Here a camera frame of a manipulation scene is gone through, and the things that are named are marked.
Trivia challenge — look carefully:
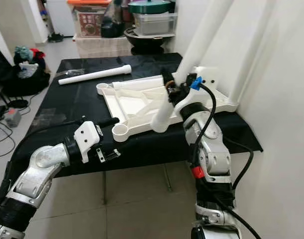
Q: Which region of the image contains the white plastic bag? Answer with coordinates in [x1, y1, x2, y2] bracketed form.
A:
[17, 62, 38, 80]

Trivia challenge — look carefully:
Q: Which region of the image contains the black suitcase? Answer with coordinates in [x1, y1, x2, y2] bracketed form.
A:
[0, 44, 51, 98]

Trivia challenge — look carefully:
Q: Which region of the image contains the white plastic table top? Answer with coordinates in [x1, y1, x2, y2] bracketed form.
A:
[96, 71, 239, 143]

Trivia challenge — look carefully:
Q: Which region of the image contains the grey electrical box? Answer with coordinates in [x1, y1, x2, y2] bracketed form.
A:
[5, 109, 22, 128]

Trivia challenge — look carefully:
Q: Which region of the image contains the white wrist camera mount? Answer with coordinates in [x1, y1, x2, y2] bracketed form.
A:
[74, 120, 101, 164]
[174, 66, 220, 113]

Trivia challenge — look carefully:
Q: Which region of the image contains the black wok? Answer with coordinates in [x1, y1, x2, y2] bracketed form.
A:
[123, 27, 175, 48]

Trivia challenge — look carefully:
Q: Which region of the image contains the black plastic sheet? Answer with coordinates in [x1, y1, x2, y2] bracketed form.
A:
[7, 52, 264, 181]

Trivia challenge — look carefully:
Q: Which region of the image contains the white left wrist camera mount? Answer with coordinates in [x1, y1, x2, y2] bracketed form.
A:
[74, 120, 101, 164]

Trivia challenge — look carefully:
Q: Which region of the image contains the orange plastic lid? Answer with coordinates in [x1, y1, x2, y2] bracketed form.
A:
[67, 0, 113, 7]

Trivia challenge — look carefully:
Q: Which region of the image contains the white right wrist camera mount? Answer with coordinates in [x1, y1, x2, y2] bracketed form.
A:
[174, 66, 220, 113]

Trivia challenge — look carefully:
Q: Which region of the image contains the beige cloth covered table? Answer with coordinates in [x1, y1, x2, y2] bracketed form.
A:
[75, 36, 133, 59]

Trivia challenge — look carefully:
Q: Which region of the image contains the white cabinet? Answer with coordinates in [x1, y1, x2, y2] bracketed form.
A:
[45, 0, 76, 37]

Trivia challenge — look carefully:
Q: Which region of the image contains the black mop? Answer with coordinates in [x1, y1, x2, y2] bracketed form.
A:
[47, 32, 66, 43]

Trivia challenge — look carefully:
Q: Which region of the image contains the clear plastic container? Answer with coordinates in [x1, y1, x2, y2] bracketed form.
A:
[132, 12, 178, 37]

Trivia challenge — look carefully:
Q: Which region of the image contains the black floor cable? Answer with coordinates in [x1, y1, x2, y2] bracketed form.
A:
[0, 119, 19, 146]

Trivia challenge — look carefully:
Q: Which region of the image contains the black router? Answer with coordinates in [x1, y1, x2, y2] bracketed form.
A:
[7, 97, 26, 110]

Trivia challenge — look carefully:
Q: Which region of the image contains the green lidded pot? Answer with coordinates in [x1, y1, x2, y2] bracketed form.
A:
[128, 0, 173, 15]

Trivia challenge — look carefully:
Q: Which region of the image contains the clear tape patch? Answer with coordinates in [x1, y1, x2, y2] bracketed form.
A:
[30, 109, 56, 128]

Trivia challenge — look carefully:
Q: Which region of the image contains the red printed cardboard box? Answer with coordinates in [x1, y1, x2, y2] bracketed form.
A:
[78, 12, 105, 38]

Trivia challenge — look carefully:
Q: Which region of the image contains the clear plastic wrap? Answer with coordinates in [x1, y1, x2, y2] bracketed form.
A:
[56, 69, 86, 78]

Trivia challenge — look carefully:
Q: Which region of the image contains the grey metal table leg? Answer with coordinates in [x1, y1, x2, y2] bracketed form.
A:
[164, 164, 174, 193]
[102, 171, 108, 205]

